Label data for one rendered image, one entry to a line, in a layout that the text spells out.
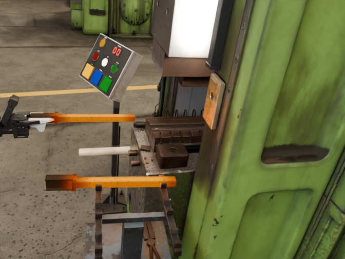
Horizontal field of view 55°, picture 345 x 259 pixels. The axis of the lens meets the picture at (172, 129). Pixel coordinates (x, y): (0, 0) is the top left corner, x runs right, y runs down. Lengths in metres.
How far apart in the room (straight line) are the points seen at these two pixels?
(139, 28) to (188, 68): 5.06
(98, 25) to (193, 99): 4.73
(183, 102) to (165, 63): 0.44
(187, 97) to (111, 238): 0.77
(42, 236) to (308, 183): 1.67
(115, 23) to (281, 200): 5.26
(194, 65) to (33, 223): 1.60
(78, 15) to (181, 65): 5.29
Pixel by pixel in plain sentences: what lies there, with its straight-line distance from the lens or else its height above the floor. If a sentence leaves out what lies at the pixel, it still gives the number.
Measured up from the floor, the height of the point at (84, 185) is 1.03.
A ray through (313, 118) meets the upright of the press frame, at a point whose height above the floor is 1.27.
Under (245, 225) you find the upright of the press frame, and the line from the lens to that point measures 1.42.
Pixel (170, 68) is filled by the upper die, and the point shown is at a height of 1.30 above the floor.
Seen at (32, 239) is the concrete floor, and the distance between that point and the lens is 2.37.
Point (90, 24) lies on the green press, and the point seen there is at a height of 0.18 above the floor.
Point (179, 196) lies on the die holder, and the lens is 1.47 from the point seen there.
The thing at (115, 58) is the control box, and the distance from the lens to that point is 1.86.
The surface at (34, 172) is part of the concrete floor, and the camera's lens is 2.86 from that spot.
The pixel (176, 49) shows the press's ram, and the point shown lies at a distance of 1.22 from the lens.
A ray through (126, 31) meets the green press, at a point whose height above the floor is 0.11.
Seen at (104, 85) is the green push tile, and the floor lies 1.01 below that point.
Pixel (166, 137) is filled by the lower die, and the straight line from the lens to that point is 1.44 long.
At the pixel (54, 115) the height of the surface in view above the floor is 1.07.
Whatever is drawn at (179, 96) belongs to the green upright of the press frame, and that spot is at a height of 1.06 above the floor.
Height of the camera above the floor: 1.75
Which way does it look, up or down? 30 degrees down
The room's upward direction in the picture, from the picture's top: 8 degrees clockwise
